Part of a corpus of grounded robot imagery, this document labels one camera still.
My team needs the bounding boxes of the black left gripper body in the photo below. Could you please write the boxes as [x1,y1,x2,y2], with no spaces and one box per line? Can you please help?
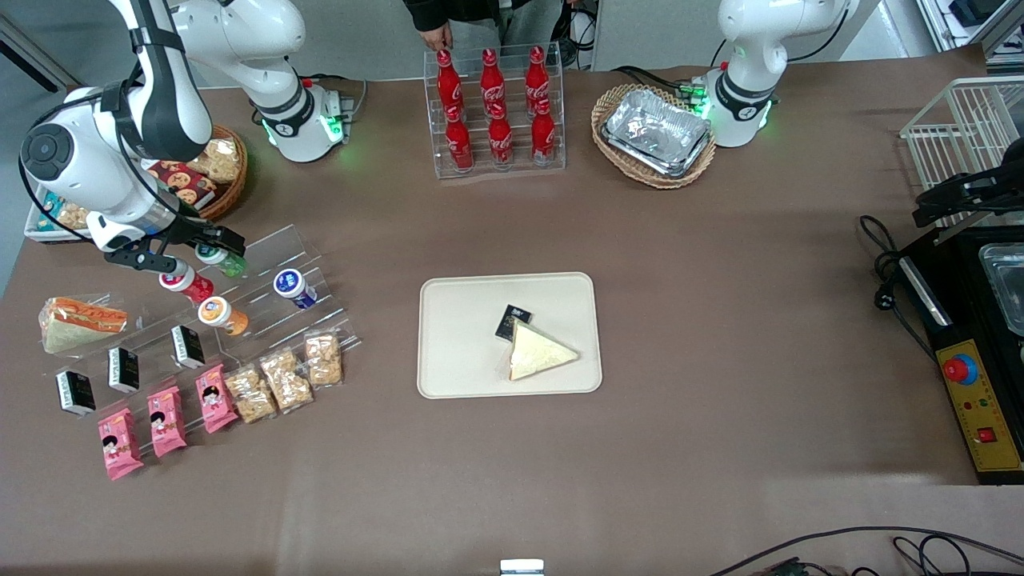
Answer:
[964,158,1024,211]

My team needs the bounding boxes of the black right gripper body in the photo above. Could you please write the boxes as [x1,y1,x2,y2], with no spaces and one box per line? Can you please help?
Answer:
[104,222,211,274]

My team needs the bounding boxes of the green gum bottle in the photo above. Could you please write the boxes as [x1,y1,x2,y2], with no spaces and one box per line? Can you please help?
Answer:
[194,244,248,279]

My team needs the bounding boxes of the red gum bottle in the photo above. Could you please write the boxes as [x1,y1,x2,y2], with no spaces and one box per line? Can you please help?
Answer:
[158,269,215,303]

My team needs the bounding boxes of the orange gum bottle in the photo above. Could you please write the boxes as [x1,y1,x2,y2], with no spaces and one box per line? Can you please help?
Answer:
[198,296,250,337]

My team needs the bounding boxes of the blue gum bottle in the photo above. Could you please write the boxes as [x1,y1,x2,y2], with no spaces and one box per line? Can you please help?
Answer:
[273,268,319,311]

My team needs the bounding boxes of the white rectangular snack tray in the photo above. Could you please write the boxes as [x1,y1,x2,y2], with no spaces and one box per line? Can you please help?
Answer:
[24,190,95,242]

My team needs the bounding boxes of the beige serving tray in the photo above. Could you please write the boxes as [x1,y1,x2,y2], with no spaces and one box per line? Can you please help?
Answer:
[417,272,603,400]

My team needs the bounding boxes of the wicker basket with snacks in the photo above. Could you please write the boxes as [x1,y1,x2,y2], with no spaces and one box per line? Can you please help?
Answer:
[188,124,249,222]

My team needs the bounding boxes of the clear acrylic stepped stand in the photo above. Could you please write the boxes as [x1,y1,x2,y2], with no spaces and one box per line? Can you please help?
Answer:
[44,224,362,417]

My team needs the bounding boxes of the red cookie box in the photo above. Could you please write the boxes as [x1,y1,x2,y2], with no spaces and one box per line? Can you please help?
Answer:
[144,160,218,210]

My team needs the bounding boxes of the clear bag of crackers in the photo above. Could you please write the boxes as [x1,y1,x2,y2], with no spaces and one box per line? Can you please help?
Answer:
[192,138,241,183]

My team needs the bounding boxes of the small black white box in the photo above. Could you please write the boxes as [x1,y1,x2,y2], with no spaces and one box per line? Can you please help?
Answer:
[56,370,97,417]
[108,346,141,394]
[171,324,206,370]

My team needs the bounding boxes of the steel food container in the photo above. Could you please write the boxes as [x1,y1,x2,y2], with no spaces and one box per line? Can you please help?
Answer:
[978,242,1024,337]

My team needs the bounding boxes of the wrapped sandwich with orange filling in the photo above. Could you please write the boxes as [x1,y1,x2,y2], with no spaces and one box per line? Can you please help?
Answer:
[38,296,129,355]

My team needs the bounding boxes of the black sealing machine yellow panel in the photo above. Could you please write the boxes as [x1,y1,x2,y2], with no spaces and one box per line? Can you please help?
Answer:
[896,224,1024,486]

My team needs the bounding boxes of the pink snack packet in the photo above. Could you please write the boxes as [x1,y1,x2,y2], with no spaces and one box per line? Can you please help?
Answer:
[98,408,146,482]
[146,385,189,458]
[195,364,239,434]

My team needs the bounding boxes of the clear bag of nut brittle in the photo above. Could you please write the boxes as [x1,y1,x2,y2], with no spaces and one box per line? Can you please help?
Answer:
[224,364,278,425]
[258,348,314,414]
[304,330,345,389]

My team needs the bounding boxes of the red cola bottle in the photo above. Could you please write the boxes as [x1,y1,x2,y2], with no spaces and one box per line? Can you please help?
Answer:
[488,102,514,169]
[436,50,465,114]
[531,99,557,166]
[480,48,506,110]
[445,106,474,173]
[525,46,551,106]

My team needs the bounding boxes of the clear acrylic bottle rack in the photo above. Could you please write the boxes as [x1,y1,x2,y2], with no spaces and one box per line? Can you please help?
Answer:
[422,44,567,179]

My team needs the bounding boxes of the small black gold box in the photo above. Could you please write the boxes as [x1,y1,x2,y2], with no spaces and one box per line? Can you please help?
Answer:
[494,303,534,343]

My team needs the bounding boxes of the stacked aluminium foil trays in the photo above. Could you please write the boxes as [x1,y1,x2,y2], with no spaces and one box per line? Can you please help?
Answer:
[602,88,713,178]

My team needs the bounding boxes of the wrapped triangular white sandwich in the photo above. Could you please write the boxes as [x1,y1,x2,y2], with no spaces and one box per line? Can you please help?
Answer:
[506,318,581,382]

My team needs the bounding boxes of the bystander in dark clothes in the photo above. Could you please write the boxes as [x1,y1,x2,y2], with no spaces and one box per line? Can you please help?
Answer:
[404,0,577,50]

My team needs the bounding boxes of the wicker basket with foil trays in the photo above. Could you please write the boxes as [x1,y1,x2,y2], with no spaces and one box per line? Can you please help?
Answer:
[591,83,718,190]

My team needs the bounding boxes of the white wire rack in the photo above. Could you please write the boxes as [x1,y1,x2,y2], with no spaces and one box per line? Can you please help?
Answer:
[900,76,1024,233]

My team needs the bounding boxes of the grey metal handle bar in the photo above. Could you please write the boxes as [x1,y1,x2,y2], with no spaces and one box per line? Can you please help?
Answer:
[900,256,953,327]

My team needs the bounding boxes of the black power cable with plug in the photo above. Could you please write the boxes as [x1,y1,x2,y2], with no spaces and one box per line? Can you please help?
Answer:
[858,214,937,361]

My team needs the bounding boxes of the aluminium frame shelf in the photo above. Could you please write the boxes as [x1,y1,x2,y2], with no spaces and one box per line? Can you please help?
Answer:
[916,0,1024,77]

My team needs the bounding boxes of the black cable at right arm base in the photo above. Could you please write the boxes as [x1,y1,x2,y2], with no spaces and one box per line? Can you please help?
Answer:
[300,74,369,122]

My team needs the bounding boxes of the black cable at arm base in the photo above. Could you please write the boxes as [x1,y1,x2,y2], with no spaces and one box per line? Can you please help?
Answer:
[300,74,369,122]
[612,64,706,102]

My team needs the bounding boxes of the black cable at left arm base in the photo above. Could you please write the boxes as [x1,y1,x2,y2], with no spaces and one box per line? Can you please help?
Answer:
[612,64,706,102]

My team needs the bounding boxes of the long black cable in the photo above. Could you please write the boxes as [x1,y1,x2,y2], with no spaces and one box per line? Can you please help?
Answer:
[708,526,1024,576]

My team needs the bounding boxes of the looped black cable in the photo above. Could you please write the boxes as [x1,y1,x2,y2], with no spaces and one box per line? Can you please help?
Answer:
[892,534,975,576]

